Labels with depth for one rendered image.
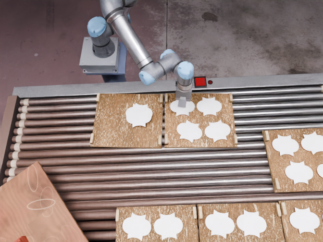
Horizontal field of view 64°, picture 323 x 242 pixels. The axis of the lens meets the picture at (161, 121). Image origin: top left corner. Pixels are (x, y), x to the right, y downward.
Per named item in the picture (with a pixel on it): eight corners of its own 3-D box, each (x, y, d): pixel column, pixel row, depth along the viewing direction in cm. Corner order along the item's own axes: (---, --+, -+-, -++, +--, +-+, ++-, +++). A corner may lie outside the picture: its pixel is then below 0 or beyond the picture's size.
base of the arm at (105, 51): (96, 39, 178) (92, 28, 169) (117, 42, 177) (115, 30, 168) (90, 56, 172) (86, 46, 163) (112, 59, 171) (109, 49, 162)
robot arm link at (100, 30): (87, 37, 166) (81, 21, 154) (105, 27, 169) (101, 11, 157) (97, 49, 162) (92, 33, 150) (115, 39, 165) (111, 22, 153)
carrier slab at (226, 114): (165, 94, 163) (164, 93, 161) (230, 94, 162) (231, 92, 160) (164, 148, 149) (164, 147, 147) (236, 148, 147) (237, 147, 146)
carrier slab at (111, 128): (98, 94, 164) (98, 93, 163) (163, 95, 163) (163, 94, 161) (91, 147, 150) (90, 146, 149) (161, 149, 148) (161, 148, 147)
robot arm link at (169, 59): (153, 55, 125) (167, 70, 121) (171, 44, 128) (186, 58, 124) (154, 66, 132) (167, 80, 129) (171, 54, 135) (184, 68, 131)
